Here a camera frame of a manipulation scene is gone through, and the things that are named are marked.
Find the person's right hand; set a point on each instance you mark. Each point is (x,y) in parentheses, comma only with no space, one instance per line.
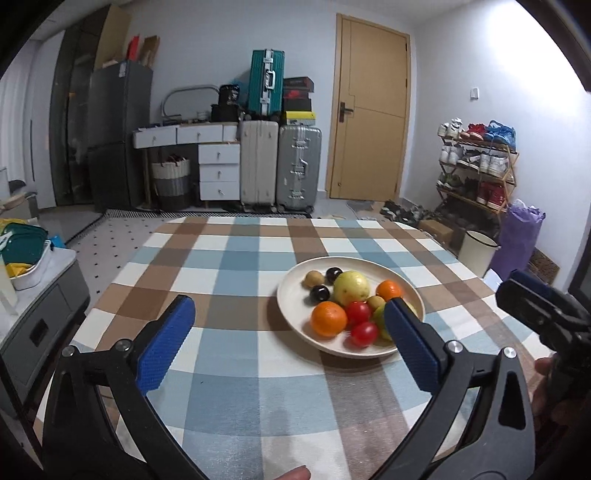
(573,413)

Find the silver grey suitcase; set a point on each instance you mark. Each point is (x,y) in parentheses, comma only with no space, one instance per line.
(298,166)

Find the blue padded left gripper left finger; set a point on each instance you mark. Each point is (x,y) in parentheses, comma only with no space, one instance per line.
(158,343)

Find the wooden shoe rack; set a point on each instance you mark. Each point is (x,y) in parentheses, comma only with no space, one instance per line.
(478,164)

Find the white drawer desk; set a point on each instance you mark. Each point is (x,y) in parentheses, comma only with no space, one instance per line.
(212,149)

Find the yellow guava fruit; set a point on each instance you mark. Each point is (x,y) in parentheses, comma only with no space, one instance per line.
(349,287)

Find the orange tangerine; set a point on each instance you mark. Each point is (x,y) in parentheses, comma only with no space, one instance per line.
(328,319)
(389,290)

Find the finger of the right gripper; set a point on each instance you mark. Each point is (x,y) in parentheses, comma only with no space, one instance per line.
(537,312)
(531,282)

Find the checkered tablecloth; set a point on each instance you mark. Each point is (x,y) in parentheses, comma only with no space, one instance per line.
(246,397)

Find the purple bag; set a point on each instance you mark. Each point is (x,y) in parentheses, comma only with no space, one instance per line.
(519,233)

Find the dark plum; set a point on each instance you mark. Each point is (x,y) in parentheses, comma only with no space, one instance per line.
(332,274)
(319,294)

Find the red tomato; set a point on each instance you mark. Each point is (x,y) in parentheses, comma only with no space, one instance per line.
(364,334)
(357,312)

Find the patterned doormat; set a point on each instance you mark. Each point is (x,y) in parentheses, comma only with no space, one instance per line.
(543,267)

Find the grey side cabinet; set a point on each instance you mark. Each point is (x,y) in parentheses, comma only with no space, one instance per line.
(45,314)

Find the woven laundry basket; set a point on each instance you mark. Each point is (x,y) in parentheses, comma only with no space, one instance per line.
(171,181)

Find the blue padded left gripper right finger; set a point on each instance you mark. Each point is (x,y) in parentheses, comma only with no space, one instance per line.
(418,343)

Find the wooden door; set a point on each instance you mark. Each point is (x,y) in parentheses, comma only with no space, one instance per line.
(370,111)

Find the beige suitcase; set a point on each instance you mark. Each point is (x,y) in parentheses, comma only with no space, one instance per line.
(258,159)

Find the cream round plate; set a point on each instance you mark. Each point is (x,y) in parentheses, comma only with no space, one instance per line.
(296,305)

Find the green yellow mango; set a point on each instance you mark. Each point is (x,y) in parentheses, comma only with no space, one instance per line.
(381,322)

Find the white bucket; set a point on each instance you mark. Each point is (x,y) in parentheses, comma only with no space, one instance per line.
(477,252)

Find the white basin with items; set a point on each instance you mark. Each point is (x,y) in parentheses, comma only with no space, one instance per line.
(25,252)

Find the teal suitcase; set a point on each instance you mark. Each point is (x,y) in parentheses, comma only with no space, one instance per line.
(266,82)

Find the dark refrigerator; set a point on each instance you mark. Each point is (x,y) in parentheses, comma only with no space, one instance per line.
(119,104)

